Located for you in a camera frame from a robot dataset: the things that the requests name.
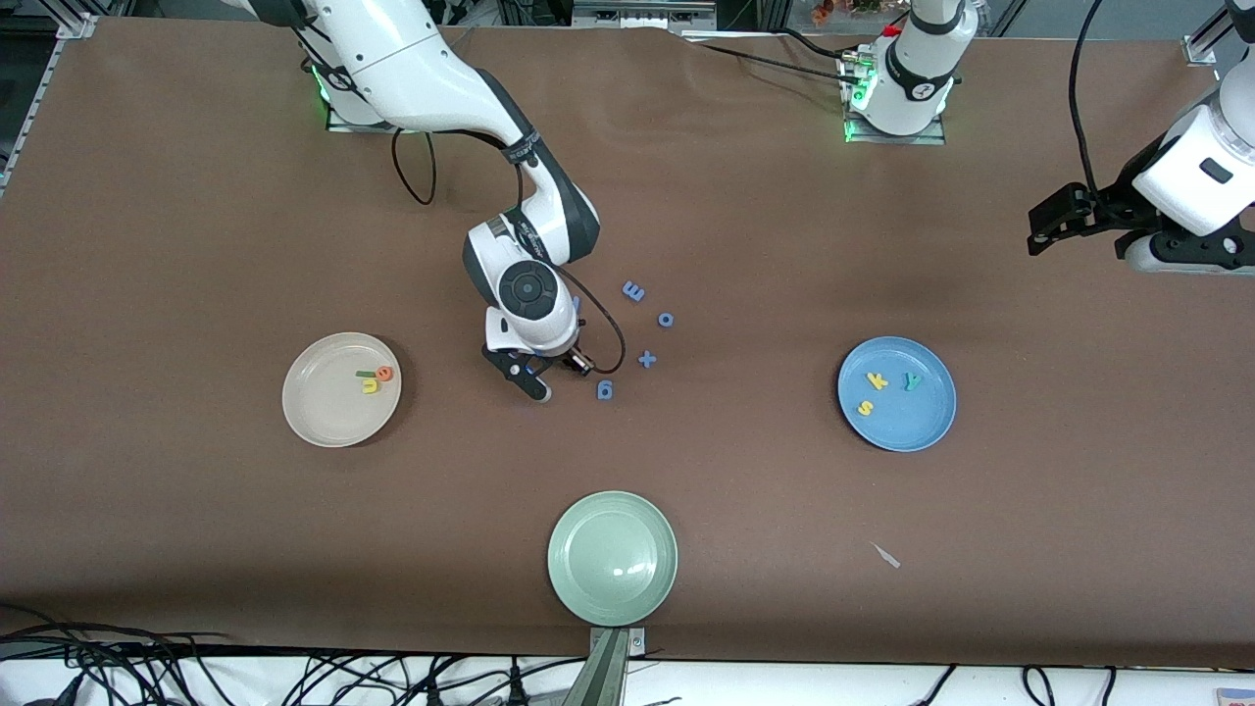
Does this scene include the grey metal background device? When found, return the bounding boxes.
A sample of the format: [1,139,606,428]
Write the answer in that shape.
[572,0,719,30]

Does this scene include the beige brown plate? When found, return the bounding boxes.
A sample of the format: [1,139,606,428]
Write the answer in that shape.
[281,332,403,449]

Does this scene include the brown table cover sheet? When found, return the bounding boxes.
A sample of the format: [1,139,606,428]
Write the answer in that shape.
[0,17,1255,673]

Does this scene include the pale green plate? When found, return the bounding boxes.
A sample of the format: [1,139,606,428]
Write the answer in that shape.
[547,490,679,628]

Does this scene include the black base supply cable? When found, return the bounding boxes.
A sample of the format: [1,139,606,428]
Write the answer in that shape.
[698,43,856,83]
[773,27,860,62]

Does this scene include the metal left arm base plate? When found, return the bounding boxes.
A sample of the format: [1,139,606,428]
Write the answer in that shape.
[841,54,947,146]

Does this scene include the grey metal camera bracket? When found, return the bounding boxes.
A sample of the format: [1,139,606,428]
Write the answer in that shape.
[588,628,648,706]

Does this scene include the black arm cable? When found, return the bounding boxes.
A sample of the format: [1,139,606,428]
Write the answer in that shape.
[390,127,627,376]
[1069,0,1109,197]

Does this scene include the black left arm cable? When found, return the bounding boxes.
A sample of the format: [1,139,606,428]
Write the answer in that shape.
[1069,0,1109,197]

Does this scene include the blue plate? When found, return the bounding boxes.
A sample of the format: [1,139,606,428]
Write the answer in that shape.
[836,336,958,453]

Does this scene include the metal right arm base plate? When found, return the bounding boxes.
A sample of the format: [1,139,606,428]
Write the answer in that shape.
[324,93,393,134]

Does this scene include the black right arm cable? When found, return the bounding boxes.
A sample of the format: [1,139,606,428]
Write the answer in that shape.
[390,127,627,376]

